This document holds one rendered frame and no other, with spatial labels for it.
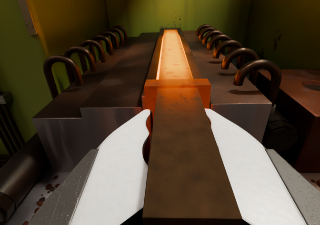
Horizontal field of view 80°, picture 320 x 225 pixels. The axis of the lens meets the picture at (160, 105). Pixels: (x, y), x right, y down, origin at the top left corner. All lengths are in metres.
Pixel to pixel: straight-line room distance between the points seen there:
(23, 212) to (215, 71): 0.23
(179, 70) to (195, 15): 0.45
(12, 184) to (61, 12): 0.28
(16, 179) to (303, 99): 0.26
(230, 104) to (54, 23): 0.30
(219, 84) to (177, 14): 0.44
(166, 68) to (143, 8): 0.44
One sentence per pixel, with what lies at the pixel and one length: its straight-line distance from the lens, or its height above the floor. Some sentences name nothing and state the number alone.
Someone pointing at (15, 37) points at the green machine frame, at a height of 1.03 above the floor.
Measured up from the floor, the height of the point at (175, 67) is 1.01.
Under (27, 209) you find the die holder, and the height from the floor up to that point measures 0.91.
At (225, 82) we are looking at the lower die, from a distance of 0.20.
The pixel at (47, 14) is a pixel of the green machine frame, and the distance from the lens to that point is 0.36.
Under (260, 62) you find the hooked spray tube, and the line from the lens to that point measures 0.18.
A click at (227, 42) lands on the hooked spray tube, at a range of 0.26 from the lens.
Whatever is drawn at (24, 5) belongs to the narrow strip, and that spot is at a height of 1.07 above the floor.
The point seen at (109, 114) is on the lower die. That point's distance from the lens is 0.17.
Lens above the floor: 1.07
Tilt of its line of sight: 28 degrees down
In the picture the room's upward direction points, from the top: 2 degrees counter-clockwise
